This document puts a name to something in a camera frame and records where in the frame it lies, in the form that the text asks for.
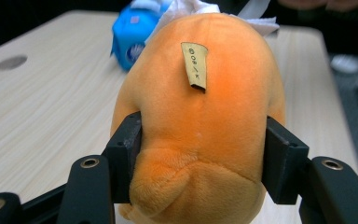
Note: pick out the white blurred floor object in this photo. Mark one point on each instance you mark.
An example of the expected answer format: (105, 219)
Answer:
(345, 63)

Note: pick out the blue wet wipes pack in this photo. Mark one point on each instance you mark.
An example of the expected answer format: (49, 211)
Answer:
(133, 34)

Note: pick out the orange plush toy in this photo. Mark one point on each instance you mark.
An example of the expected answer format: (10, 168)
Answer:
(205, 130)

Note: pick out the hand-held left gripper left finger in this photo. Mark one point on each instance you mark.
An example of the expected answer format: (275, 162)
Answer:
(124, 149)

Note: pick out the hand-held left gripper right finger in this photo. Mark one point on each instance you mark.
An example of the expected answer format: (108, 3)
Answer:
(284, 161)

